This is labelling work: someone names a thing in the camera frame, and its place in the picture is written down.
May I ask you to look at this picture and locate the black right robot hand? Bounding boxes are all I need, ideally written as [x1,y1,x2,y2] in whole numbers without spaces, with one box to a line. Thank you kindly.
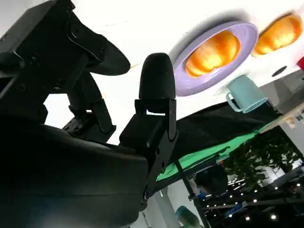
[0,0,179,228]

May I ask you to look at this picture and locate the twisted orange toy bread roll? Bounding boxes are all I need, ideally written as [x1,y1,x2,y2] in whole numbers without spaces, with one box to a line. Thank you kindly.
[185,29,241,77]

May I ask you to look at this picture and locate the teal cylinder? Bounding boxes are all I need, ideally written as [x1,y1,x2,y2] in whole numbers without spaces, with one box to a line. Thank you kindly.
[175,205,200,228]

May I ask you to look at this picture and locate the green cloth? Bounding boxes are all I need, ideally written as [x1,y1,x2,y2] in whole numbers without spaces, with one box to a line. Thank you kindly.
[155,120,280,185]

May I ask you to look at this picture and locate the lilac plate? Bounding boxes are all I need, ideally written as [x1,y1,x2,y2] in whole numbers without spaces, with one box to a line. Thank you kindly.
[173,20,259,97]

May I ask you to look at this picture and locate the black cloth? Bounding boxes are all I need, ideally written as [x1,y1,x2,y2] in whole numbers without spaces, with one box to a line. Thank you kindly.
[170,102,285,164]

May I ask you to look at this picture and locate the green leafy plant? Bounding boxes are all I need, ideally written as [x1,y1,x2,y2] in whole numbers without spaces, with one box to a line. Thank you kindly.
[224,132,303,192]

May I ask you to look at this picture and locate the pale green mug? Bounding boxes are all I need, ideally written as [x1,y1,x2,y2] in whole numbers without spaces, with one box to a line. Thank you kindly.
[225,75,268,114]

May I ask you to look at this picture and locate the black table grommet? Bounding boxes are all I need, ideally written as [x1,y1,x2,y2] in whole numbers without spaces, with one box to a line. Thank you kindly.
[271,66,288,77]

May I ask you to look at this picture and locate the round orange toy bread roll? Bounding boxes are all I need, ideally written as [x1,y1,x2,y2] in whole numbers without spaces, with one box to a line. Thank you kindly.
[251,14,303,58]

